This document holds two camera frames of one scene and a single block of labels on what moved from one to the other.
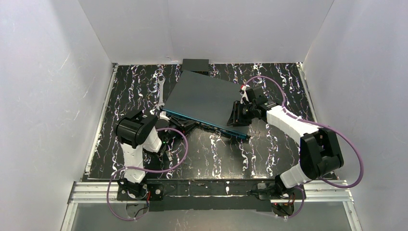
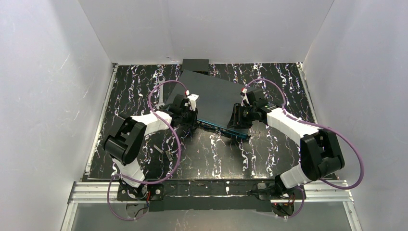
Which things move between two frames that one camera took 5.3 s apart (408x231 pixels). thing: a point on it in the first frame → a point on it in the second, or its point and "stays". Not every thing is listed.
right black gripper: [238, 111] stays
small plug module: [169, 155] stays
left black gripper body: [178, 127] → [190, 116]
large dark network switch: [207, 101] stays
